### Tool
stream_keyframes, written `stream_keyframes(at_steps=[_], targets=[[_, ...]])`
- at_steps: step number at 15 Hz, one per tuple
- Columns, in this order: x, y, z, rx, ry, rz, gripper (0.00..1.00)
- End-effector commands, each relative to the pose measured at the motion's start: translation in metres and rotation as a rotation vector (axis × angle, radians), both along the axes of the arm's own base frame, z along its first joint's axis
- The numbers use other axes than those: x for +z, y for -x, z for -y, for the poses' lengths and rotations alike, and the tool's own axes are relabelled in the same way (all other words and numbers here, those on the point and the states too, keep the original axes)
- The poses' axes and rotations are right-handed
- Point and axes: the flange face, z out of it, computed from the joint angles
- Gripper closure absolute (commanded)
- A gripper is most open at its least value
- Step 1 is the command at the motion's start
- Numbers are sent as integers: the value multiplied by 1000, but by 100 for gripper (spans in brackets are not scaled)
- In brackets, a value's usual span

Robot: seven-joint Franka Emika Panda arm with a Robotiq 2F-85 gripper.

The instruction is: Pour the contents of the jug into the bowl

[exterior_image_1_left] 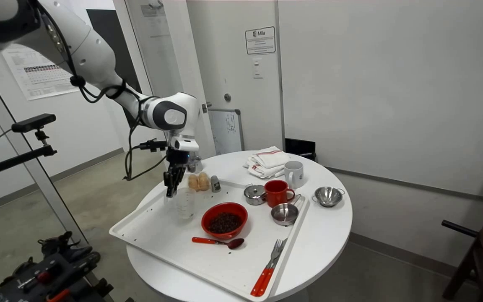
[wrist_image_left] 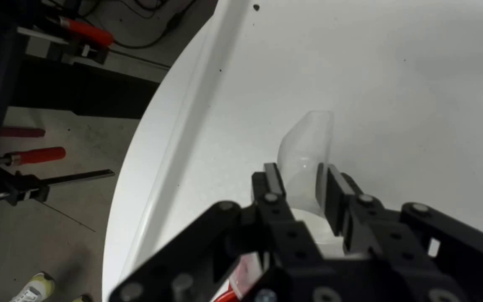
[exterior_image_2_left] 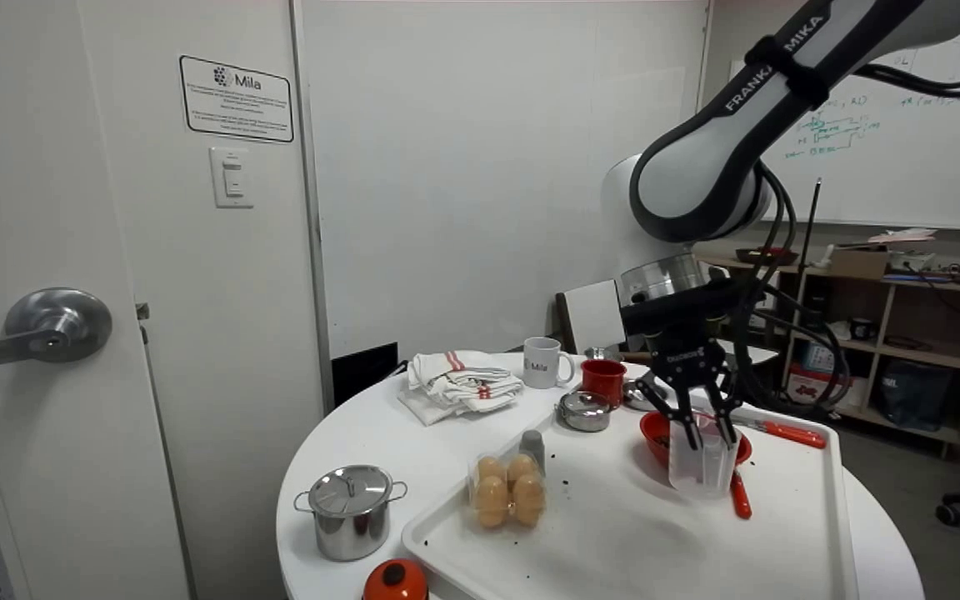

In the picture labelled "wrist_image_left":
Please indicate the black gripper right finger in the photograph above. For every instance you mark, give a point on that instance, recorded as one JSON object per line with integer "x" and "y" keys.
{"x": 420, "y": 240}

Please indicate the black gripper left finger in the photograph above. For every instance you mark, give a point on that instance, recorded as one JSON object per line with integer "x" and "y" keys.
{"x": 242, "y": 235}

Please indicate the clear plastic jug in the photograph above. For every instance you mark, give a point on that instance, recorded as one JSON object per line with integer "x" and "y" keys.
{"x": 309, "y": 144}

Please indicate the white plastic tray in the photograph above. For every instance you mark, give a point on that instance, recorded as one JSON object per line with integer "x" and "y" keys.
{"x": 393, "y": 84}

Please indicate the white plastic bottle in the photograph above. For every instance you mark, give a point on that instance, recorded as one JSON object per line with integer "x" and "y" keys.
{"x": 34, "y": 287}

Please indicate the black clamp with rod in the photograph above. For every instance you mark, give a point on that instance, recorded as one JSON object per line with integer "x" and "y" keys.
{"x": 24, "y": 186}

